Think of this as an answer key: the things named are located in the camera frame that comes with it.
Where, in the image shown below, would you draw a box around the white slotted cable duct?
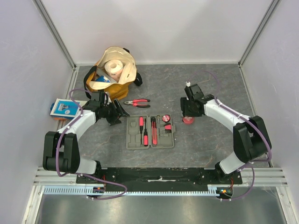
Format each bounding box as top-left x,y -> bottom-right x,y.
43,185 -> 229,196

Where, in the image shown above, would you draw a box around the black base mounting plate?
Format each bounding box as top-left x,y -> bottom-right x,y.
76,167 -> 243,193

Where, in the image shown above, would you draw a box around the blue box inside bag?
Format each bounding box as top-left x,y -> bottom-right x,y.
95,76 -> 115,83

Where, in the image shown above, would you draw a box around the black electrical tape roll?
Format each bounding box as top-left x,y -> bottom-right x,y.
162,114 -> 171,123

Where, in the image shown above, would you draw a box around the short red handled screwdriver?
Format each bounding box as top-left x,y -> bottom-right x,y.
139,117 -> 144,134

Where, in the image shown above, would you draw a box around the red black utility knife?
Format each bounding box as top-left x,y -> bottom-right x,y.
151,117 -> 157,145

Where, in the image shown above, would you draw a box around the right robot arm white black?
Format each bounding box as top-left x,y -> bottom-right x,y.
180,82 -> 271,184

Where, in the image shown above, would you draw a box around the red tape measure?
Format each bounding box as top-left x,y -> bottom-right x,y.
182,116 -> 194,125

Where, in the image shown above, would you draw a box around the yellow canvas tool bag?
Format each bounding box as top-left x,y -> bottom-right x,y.
83,46 -> 142,100

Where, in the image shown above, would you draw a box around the clear voltage tester screwdriver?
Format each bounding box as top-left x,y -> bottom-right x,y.
157,115 -> 160,132

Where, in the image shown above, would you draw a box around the grey plastic tool case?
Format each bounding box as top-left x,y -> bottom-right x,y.
126,114 -> 175,150

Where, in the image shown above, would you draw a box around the hex key set red holder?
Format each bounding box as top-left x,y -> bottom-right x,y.
164,124 -> 172,134

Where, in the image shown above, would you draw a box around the long red handled screwdriver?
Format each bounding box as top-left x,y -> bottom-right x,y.
143,119 -> 149,147

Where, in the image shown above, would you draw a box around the blue white cardboard box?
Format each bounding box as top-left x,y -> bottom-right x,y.
50,98 -> 87,119

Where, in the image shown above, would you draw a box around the white tape roll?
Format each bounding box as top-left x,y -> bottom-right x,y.
104,59 -> 123,80

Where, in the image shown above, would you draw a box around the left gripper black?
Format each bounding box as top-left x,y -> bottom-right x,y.
100,99 -> 129,126

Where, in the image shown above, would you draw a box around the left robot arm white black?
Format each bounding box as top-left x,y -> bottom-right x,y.
43,91 -> 129,183

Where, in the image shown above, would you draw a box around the red black pliers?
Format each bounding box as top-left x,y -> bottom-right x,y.
124,98 -> 150,108

